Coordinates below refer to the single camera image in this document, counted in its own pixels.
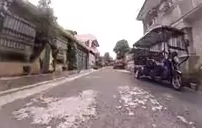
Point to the tree by wall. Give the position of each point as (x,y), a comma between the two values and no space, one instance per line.
(42,26)

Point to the pink building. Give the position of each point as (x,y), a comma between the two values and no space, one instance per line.
(89,41)

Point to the grey asphalt road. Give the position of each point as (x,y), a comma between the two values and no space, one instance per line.
(105,100)

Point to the round green tree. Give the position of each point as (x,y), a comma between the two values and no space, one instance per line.
(121,46)

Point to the distant trees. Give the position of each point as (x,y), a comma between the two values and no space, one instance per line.
(106,57)

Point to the raised grey pavement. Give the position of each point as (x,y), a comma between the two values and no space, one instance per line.
(19,81)

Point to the wall with slatted fence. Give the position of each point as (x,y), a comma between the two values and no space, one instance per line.
(15,36)

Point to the pale multi-storey building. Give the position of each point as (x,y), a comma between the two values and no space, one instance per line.
(199,33)

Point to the pale concrete kerb strip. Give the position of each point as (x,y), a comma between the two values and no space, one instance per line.
(19,95)

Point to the blue tricycle with canopy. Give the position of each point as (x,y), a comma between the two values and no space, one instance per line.
(155,63)

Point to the red vehicle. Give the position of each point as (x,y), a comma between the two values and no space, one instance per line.
(119,64)

